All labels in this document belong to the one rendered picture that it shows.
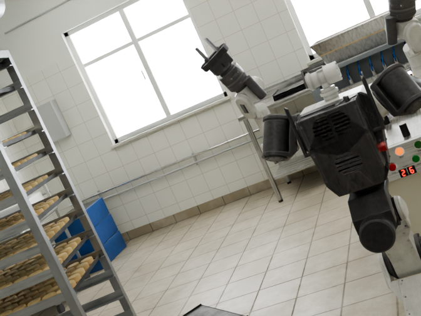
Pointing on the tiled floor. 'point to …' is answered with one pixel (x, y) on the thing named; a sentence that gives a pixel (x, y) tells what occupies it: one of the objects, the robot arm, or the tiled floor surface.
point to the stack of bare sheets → (209, 311)
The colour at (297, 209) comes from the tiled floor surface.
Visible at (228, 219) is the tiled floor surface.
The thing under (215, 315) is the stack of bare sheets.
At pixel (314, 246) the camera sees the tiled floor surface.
